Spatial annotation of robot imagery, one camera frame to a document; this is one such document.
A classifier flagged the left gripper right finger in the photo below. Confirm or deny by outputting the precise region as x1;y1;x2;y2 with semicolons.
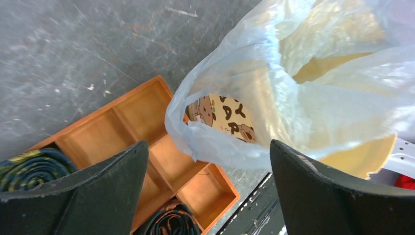
270;140;415;235

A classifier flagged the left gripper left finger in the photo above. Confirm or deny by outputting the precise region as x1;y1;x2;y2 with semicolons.
0;141;149;235

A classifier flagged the light blue plastic trash bag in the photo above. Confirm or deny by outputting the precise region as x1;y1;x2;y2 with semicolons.
165;0;415;169

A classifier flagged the yellow round trash bin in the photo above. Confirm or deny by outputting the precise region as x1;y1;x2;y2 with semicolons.
184;0;398;181

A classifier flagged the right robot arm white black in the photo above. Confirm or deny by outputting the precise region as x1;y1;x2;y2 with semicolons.
383;138;415;179

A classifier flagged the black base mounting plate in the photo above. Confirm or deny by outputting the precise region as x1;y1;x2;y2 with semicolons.
217;173;288;235

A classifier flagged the black orange rolled belt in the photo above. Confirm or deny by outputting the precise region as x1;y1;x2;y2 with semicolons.
133;197;202;235

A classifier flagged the orange compartment tray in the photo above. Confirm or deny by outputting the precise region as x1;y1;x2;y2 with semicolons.
34;76;240;234

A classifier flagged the red cloth outside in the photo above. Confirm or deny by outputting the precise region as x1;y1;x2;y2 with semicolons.
394;175;415;190

